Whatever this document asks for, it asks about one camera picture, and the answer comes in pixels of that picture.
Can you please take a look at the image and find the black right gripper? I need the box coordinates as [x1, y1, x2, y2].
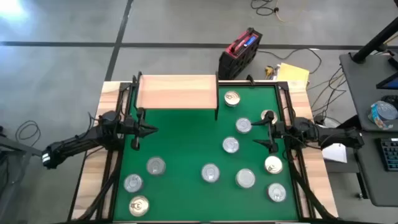
[251, 111, 290, 154]

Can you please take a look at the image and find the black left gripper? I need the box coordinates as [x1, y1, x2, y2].
[124, 107, 159, 151]

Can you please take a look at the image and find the light blue cartoon label can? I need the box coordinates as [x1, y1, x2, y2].
[234, 116, 253, 134]

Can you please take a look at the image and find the blue albacore solid white can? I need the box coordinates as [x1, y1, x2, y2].
[146, 156, 167, 176]

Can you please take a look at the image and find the Bumble Bee light tuna can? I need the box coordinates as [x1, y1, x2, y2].
[234, 168, 257, 189]

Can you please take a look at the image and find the teal white label tuna can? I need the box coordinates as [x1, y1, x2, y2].
[200, 163, 221, 184]

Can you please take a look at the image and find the wooden shelf with black legs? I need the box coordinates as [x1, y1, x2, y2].
[136, 71, 220, 121]

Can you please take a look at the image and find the gold lid teal label can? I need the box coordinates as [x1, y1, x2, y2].
[260, 109, 279, 124]

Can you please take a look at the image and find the pale gold lid can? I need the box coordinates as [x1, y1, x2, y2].
[223, 90, 241, 108]
[264, 155, 284, 175]

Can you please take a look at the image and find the teal chunk light tuna can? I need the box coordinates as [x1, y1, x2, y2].
[221, 136, 241, 154]

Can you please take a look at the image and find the green table mat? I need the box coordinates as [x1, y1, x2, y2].
[112, 85, 300, 222]

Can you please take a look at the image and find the silver pull-tab can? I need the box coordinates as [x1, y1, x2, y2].
[267, 182, 287, 203]
[123, 173, 144, 194]

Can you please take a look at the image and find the yellow paper pad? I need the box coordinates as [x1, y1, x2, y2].
[275, 62, 310, 86]

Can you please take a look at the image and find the white paper sheet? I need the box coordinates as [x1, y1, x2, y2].
[322, 142, 348, 164]

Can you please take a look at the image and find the red and black tool case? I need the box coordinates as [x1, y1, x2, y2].
[217, 27, 264, 81]

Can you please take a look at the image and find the grey desk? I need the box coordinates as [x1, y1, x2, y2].
[338, 51, 398, 132]
[349, 130, 398, 208]

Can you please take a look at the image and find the can on side desk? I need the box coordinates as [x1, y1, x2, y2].
[368, 100, 398, 131]

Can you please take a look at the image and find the black keyboard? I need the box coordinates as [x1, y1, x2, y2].
[374, 136, 398, 172]

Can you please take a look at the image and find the black computer mouse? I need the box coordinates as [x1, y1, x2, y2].
[381, 94, 398, 106]

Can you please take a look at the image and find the grey metal stand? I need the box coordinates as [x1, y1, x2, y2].
[0, 126, 44, 224]

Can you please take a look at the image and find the black tablet screen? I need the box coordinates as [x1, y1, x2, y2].
[375, 70, 398, 91]

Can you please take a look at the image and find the black monitor pole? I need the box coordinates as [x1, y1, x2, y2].
[351, 17, 398, 65]

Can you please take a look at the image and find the black metal table frame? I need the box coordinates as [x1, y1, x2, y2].
[67, 74, 336, 224]

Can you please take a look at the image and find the black cable bundle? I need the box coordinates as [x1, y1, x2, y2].
[309, 65, 348, 114]

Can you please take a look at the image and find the long black floor cable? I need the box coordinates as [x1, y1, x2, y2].
[257, 48, 323, 75]

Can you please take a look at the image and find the orange floor cable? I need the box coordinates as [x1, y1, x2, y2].
[275, 0, 308, 23]

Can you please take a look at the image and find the coiled black floor cable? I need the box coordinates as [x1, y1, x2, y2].
[14, 119, 42, 147]

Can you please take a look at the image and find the black floor cable with plug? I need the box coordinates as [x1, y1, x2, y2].
[250, 0, 279, 16]

